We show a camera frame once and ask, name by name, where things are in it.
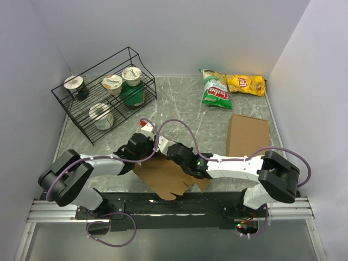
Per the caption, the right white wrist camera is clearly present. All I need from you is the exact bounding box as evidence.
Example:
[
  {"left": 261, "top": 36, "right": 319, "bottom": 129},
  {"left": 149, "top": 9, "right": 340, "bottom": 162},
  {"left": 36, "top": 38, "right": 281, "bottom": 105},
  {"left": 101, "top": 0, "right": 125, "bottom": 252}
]
[{"left": 156, "top": 136, "right": 176, "bottom": 156}]

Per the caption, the yellow Lays chips bag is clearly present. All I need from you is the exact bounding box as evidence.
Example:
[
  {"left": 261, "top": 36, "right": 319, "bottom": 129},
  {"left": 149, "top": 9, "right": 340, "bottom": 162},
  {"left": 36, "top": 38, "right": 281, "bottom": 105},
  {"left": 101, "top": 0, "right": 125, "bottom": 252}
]
[{"left": 226, "top": 74, "right": 266, "bottom": 97}]

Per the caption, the dark yogurt cup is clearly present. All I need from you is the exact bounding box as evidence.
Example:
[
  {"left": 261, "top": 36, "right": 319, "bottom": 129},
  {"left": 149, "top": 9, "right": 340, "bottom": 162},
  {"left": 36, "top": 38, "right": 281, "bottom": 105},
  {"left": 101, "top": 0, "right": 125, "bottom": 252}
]
[{"left": 63, "top": 76, "right": 89, "bottom": 101}]

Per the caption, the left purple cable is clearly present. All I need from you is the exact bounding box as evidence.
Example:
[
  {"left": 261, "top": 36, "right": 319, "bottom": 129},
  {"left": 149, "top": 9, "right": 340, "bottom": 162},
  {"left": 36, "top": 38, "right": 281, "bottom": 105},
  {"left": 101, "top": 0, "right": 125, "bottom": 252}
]
[{"left": 45, "top": 118, "right": 161, "bottom": 247}]

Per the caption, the green snack packet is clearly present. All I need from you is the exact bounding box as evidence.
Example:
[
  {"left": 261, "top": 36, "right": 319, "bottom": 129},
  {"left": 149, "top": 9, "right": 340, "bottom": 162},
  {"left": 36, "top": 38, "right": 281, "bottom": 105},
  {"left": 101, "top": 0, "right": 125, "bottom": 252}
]
[{"left": 121, "top": 81, "right": 145, "bottom": 108}]

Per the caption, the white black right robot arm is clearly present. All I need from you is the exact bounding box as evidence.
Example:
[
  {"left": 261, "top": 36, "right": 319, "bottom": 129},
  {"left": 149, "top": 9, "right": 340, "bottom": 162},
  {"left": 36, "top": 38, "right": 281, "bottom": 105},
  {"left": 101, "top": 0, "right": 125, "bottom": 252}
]
[{"left": 165, "top": 143, "right": 300, "bottom": 217}]

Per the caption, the green Chobani yogurt cup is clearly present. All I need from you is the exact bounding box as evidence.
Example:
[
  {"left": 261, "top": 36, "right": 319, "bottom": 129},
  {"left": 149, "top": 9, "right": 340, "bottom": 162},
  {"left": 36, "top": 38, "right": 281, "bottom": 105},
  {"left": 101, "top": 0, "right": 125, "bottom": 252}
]
[{"left": 121, "top": 67, "right": 142, "bottom": 87}]

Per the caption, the white ring yogurt cup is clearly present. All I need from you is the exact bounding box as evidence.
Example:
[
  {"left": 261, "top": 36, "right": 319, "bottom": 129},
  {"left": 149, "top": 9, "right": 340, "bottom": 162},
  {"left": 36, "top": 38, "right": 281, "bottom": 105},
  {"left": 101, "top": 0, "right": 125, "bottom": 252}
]
[{"left": 89, "top": 103, "right": 114, "bottom": 131}]

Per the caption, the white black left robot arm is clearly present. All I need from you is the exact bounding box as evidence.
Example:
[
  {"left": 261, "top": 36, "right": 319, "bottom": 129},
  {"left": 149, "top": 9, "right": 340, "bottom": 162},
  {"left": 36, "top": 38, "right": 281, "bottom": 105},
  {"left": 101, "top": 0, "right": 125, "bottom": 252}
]
[{"left": 38, "top": 133, "right": 158, "bottom": 219}]

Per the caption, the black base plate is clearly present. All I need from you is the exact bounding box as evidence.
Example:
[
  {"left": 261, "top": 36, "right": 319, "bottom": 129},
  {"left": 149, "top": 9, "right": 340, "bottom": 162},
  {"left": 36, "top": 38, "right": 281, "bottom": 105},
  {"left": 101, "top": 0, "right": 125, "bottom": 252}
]
[{"left": 76, "top": 191, "right": 269, "bottom": 235}]

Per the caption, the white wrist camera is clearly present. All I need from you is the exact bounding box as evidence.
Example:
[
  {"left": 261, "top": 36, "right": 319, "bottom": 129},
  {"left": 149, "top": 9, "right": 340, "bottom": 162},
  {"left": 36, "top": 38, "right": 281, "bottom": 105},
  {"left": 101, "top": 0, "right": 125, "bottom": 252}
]
[
  {"left": 156, "top": 136, "right": 176, "bottom": 156},
  {"left": 140, "top": 120, "right": 157, "bottom": 141}
]

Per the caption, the green Chuba chips bag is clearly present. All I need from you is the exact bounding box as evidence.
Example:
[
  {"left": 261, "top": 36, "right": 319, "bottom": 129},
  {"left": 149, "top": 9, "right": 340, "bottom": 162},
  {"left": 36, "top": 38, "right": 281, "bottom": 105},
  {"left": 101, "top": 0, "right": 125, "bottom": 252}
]
[{"left": 199, "top": 69, "right": 232, "bottom": 109}]

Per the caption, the aluminium rail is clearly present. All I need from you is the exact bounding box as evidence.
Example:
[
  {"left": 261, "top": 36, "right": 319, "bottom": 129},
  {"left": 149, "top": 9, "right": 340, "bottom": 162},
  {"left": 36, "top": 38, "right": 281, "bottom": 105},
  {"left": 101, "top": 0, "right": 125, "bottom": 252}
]
[{"left": 27, "top": 197, "right": 315, "bottom": 223}]

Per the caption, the purple cable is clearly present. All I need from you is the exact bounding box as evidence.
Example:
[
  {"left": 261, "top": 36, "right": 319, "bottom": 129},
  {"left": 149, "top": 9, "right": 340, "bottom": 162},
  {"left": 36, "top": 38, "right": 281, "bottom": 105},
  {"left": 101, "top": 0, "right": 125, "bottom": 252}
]
[
  {"left": 45, "top": 118, "right": 161, "bottom": 247},
  {"left": 156, "top": 119, "right": 312, "bottom": 237}
]

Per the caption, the orange Chobani yogurt cup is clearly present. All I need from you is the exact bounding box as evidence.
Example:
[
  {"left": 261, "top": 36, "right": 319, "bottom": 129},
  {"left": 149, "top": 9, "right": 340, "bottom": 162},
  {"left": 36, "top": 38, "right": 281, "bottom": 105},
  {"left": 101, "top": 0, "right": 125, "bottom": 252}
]
[{"left": 102, "top": 74, "right": 123, "bottom": 96}]

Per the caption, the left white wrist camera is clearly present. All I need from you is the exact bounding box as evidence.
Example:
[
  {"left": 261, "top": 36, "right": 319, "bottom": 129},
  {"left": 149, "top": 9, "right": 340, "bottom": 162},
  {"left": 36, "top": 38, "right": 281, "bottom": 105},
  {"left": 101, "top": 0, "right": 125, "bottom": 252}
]
[{"left": 140, "top": 120, "right": 157, "bottom": 141}]

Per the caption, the black wire rack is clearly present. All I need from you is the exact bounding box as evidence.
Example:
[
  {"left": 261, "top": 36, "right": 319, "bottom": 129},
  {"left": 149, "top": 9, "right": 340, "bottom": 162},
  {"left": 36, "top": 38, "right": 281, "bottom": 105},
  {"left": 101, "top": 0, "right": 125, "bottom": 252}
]
[{"left": 51, "top": 47, "right": 157, "bottom": 144}]

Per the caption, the folded brown cardboard box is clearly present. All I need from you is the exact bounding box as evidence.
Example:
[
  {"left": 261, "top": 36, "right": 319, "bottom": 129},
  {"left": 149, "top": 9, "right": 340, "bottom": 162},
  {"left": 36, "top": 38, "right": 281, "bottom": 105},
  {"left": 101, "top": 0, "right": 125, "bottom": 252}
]
[{"left": 225, "top": 114, "right": 269, "bottom": 157}]

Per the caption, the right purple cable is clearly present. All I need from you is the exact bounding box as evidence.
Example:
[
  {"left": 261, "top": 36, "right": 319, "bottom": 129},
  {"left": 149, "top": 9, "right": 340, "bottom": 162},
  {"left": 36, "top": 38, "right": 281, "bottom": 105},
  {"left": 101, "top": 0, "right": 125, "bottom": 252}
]
[{"left": 156, "top": 119, "right": 312, "bottom": 237}]

